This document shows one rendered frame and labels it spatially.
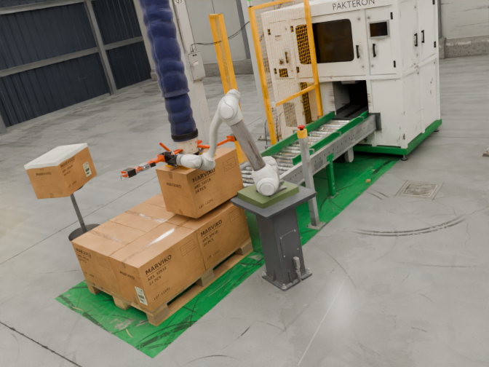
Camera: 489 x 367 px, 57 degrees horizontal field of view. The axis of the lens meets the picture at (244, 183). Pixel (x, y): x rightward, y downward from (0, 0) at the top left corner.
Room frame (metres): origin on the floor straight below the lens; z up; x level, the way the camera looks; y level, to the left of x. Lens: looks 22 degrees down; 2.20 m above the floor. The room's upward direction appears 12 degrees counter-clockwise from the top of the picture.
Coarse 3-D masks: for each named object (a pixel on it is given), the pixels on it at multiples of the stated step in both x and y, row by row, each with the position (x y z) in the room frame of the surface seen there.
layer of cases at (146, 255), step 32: (160, 192) 4.35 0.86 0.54; (128, 224) 3.72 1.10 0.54; (160, 224) 3.59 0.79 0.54; (192, 224) 3.45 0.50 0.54; (224, 224) 3.57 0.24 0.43; (96, 256) 3.34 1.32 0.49; (128, 256) 3.12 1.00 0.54; (160, 256) 3.07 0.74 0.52; (192, 256) 3.27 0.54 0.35; (128, 288) 3.09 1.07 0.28; (160, 288) 3.01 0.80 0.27
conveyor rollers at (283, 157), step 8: (336, 120) 5.59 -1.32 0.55; (344, 120) 5.52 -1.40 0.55; (320, 128) 5.43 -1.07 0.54; (328, 128) 5.35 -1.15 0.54; (336, 128) 5.28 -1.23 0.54; (312, 136) 5.20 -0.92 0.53; (320, 136) 5.12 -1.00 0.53; (296, 144) 4.96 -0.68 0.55; (312, 144) 4.89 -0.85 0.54; (280, 152) 4.80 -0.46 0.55; (288, 152) 4.80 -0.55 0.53; (296, 152) 4.73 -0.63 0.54; (280, 160) 4.56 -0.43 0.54; (288, 160) 4.49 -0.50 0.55; (248, 168) 4.52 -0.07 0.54; (280, 168) 4.33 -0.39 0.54; (288, 168) 4.27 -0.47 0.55; (248, 176) 4.29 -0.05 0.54; (248, 184) 4.07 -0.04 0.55
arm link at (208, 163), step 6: (216, 114) 3.20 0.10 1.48; (216, 120) 3.20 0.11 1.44; (222, 120) 3.19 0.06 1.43; (210, 126) 3.23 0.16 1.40; (216, 126) 3.21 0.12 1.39; (210, 132) 3.24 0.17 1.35; (216, 132) 3.24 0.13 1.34; (210, 138) 3.27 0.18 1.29; (216, 138) 3.27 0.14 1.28; (210, 144) 3.30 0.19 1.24; (216, 144) 3.30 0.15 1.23; (210, 150) 3.33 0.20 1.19; (204, 156) 3.33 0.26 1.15; (210, 156) 3.33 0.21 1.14; (204, 162) 3.31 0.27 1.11; (210, 162) 3.32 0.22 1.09; (204, 168) 3.32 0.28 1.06; (210, 168) 3.35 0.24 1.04
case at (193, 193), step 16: (224, 160) 3.68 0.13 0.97; (160, 176) 3.63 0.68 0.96; (176, 176) 3.47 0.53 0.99; (192, 176) 3.42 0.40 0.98; (208, 176) 3.53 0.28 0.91; (224, 176) 3.65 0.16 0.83; (240, 176) 3.78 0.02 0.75; (176, 192) 3.51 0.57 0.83; (192, 192) 3.39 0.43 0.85; (208, 192) 3.51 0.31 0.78; (224, 192) 3.63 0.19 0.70; (176, 208) 3.55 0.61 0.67; (192, 208) 3.40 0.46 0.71; (208, 208) 3.48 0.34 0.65
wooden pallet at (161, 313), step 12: (240, 252) 3.68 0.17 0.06; (216, 264) 3.43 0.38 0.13; (228, 264) 3.56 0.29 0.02; (204, 276) 3.32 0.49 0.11; (216, 276) 3.42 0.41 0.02; (96, 288) 3.57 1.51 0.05; (192, 288) 3.30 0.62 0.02; (204, 288) 3.29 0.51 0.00; (120, 300) 3.23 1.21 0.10; (168, 300) 3.03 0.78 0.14; (180, 300) 3.17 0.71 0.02; (156, 312) 2.94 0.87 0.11; (168, 312) 3.01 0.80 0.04; (156, 324) 2.92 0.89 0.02
